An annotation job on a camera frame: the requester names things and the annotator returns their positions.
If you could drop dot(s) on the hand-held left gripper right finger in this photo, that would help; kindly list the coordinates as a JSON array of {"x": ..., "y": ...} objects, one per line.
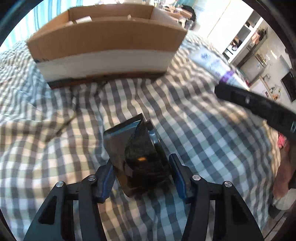
[{"x": 178, "y": 178}]

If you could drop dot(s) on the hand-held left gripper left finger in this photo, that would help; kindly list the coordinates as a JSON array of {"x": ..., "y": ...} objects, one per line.
[{"x": 107, "y": 183}]

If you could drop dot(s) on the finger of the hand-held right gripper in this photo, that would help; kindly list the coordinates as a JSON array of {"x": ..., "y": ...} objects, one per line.
[{"x": 254, "y": 104}]

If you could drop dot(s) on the black glossy container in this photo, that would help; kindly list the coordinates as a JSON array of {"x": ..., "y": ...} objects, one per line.
[{"x": 138, "y": 160}]

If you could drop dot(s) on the white tube with purple print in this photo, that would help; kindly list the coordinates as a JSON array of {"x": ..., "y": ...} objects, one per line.
[{"x": 215, "y": 64}]

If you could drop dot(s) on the brown cardboard box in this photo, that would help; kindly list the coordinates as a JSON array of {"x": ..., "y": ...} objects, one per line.
[{"x": 104, "y": 46}]

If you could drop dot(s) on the person's right forearm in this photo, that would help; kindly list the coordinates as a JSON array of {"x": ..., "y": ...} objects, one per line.
[{"x": 284, "y": 176}]

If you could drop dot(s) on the metal kitchen rack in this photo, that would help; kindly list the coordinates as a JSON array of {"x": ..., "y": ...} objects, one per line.
[{"x": 261, "y": 53}]

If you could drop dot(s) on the grey checkered blanket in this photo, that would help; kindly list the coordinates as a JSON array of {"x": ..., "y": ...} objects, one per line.
[{"x": 57, "y": 127}]

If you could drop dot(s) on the white wardrobe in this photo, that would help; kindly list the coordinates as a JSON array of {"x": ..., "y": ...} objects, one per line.
[{"x": 226, "y": 20}]

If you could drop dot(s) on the black bag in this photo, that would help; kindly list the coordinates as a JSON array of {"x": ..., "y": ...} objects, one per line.
[{"x": 190, "y": 11}]

